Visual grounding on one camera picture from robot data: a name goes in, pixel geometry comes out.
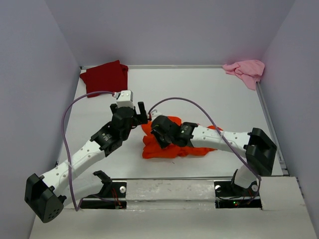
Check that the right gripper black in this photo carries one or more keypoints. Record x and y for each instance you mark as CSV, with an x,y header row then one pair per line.
x,y
162,144

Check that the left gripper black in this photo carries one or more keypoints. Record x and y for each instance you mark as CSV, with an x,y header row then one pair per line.
x,y
142,113

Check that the orange t-shirt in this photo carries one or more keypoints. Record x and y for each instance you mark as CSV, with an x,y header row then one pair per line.
x,y
153,150

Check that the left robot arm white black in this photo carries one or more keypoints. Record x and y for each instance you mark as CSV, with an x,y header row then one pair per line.
x,y
45,193

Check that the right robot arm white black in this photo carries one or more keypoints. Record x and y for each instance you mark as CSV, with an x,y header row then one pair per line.
x,y
254,149

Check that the folded dark red t-shirt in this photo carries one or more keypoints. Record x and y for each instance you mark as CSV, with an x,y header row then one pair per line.
x,y
111,77

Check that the pink t-shirt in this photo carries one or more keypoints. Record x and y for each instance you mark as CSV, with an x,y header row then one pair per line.
x,y
249,71

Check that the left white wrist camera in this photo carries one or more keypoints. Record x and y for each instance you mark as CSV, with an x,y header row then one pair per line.
x,y
124,99

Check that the back aluminium rail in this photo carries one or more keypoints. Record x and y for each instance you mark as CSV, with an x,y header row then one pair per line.
x,y
174,66

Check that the aluminium rail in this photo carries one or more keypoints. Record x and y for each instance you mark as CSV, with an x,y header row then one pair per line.
x,y
222,178
174,66
272,130

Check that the front aluminium rail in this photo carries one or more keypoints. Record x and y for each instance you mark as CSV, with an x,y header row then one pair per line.
x,y
222,178

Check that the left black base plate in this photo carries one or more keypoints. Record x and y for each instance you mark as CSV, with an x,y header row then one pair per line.
x,y
111,197

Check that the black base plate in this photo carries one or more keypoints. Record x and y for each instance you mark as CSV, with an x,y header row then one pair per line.
x,y
231,196
111,197

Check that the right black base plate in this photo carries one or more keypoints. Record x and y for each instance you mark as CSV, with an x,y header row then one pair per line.
x,y
231,196

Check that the right aluminium rail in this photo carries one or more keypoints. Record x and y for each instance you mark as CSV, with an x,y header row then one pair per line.
x,y
272,130

